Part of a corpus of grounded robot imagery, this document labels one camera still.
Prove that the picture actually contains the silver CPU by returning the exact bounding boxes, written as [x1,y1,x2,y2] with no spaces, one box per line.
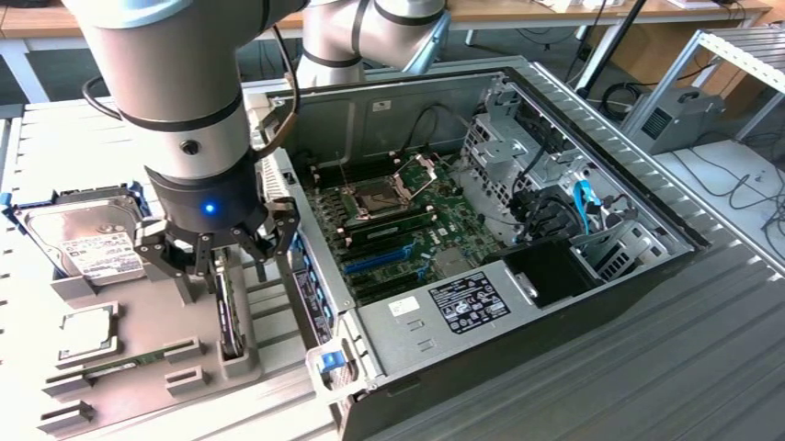
[58,311,117,359]

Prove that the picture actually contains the wooden desk white frame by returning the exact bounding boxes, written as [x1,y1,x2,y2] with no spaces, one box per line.
[0,0,305,105]

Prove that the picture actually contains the open black PC case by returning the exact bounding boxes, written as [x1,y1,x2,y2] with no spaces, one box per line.
[241,54,714,441]

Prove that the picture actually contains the silver hard disk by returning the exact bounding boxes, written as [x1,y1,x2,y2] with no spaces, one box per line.
[14,195,148,281]

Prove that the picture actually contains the green motherboard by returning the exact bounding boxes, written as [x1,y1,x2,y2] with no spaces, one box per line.
[303,153,514,307]

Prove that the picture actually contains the metal socket cover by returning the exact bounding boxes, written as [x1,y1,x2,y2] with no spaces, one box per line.
[391,153,440,194]

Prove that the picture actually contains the black tripod pole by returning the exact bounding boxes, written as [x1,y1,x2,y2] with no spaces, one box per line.
[574,0,650,96]

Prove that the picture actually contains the blue SATA wire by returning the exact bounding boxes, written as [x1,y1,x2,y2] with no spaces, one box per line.
[572,180,599,238]

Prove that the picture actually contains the green graphics card black cooler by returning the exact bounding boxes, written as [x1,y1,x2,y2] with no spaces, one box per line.
[211,245,248,362]

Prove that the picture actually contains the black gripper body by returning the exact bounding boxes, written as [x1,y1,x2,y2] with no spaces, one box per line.
[144,153,272,236]

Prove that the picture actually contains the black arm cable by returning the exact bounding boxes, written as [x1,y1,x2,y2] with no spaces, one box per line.
[81,25,303,157]

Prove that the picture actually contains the blue expansion slot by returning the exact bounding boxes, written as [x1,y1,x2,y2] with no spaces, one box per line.
[340,244,419,277]

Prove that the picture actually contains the grey controller box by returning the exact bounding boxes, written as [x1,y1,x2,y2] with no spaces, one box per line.
[622,86,729,155]

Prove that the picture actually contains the silver power supply unit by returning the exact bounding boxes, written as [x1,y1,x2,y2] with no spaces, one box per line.
[354,260,540,385]

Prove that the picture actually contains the perforated silver disk bay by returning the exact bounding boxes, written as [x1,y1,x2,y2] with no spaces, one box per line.
[459,112,552,231]

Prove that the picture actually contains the silver disk bay bracket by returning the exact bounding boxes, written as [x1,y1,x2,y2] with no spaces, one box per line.
[568,220,670,284]

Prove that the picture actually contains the thin black wire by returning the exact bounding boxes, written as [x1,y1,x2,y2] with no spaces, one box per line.
[406,103,475,153]

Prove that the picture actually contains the blue disk caddy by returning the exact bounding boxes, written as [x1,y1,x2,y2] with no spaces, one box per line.
[0,180,155,258]

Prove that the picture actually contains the aluminium slat shelf frame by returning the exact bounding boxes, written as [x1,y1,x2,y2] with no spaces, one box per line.
[618,27,785,139]

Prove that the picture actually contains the black power wire bundle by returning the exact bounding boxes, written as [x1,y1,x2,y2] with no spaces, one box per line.
[507,190,580,243]

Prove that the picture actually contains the green RAM stick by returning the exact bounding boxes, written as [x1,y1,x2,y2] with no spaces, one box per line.
[82,351,171,382]
[358,215,434,243]

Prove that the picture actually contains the grey parts rack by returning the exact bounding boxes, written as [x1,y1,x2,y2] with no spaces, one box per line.
[34,220,264,435]

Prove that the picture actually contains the long wooden desk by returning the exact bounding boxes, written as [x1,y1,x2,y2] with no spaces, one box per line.
[450,0,775,33]

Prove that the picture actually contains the CPU socket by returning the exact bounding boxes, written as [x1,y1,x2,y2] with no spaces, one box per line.
[341,181,406,217]

